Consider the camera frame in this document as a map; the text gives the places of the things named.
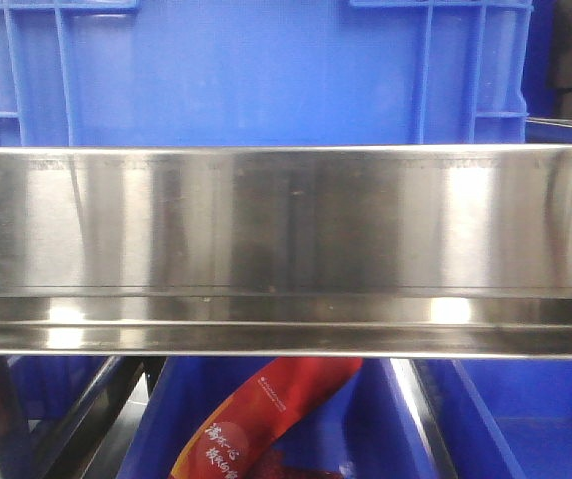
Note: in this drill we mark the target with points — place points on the lower blue bin centre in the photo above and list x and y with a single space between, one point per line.
367 430

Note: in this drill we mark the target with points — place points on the lower blue bin right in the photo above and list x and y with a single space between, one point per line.
504 418

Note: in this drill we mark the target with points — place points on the large blue plastic bin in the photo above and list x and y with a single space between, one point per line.
221 73

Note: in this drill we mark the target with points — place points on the red snack package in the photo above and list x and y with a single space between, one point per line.
243 427

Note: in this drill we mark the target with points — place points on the stainless steel shelf rail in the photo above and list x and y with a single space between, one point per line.
407 251

